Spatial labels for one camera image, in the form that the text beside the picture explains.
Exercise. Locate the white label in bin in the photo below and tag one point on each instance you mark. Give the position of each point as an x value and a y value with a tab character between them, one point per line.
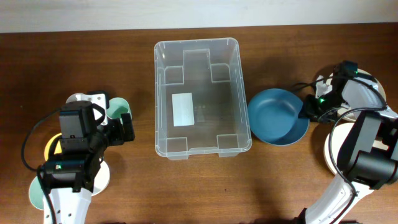
182	109

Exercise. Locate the grey plastic cup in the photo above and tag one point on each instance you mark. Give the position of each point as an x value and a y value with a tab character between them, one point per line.
75	97

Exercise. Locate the beige large bowl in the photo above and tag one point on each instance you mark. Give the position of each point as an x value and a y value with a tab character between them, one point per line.
358	89

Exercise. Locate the clear plastic storage bin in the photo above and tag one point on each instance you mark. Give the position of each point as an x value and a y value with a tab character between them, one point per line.
209	69

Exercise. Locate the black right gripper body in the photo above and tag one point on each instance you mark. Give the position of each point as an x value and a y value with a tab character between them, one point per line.
316	107

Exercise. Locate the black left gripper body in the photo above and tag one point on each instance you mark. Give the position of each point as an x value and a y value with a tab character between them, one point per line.
112	133

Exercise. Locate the mint small bowl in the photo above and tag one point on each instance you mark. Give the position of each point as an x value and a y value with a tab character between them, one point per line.
36	194

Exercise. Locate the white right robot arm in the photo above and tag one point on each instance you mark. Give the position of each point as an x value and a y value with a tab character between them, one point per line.
366	161

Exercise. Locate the white small bowl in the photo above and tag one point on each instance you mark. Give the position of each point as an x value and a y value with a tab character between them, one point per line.
102	179

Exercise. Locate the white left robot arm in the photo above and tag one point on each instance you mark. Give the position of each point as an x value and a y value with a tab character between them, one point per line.
67	177

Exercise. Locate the green plastic cup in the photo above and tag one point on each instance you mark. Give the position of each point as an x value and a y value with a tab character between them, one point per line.
117	107

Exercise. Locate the dark blue bowl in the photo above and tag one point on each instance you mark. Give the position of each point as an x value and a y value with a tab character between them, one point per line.
274	117

